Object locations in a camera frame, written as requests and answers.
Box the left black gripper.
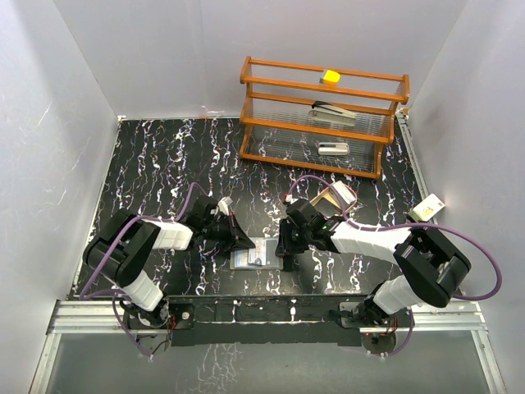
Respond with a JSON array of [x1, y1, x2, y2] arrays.
[[203, 213, 254, 252]]

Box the white plastic card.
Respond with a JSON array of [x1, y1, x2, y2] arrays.
[[233, 250, 249, 268]]

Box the white VIP card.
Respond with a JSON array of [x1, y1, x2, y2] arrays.
[[248, 239, 270, 267]]

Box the grey card holder wallet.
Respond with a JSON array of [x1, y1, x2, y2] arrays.
[[230, 237, 284, 270]]

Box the oval wooden tray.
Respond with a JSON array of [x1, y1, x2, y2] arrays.
[[310, 188, 357, 216]]

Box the stack of cards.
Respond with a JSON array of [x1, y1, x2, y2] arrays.
[[331, 181, 357, 210]]

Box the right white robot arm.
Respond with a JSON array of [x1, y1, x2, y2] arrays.
[[276, 199, 472, 326]]

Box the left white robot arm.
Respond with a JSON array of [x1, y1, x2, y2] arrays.
[[82, 195, 255, 328]]

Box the white card box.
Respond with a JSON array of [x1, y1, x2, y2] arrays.
[[408, 194, 445, 222]]

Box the small white stapler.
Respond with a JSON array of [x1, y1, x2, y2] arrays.
[[317, 142, 349, 156]]

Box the orange wooden shelf rack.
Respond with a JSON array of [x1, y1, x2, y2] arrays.
[[240, 57, 410, 179]]

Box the grey black stapler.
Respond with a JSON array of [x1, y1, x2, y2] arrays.
[[308, 101, 357, 127]]

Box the yellow white block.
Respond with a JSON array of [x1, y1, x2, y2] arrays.
[[319, 69, 341, 86]]

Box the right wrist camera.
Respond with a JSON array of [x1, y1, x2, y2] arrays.
[[283, 194, 298, 206]]

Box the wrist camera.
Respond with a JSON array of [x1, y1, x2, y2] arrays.
[[283, 194, 298, 206], [217, 196, 232, 216]]

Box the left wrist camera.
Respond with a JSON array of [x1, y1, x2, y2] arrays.
[[217, 196, 232, 216]]

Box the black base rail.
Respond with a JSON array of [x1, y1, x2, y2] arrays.
[[122, 293, 415, 348]]

